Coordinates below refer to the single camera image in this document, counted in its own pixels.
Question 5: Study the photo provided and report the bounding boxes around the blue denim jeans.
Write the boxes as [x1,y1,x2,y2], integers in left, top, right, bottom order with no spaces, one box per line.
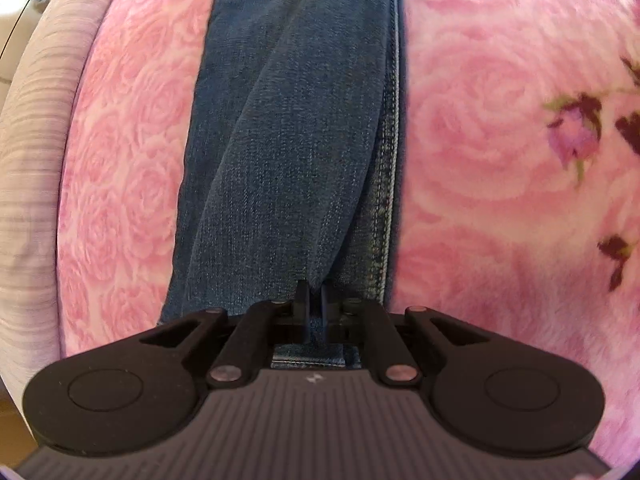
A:
[157,0,410,370]

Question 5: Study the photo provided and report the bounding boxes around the pink rose print blanket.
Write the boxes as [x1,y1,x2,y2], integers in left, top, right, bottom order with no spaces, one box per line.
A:
[54,0,640,467]

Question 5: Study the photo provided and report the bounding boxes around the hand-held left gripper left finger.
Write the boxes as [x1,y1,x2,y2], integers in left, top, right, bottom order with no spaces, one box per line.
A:
[139,280,312,390]

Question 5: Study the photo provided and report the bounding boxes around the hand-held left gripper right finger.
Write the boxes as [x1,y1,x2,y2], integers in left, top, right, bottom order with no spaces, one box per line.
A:
[320,284,492,388]

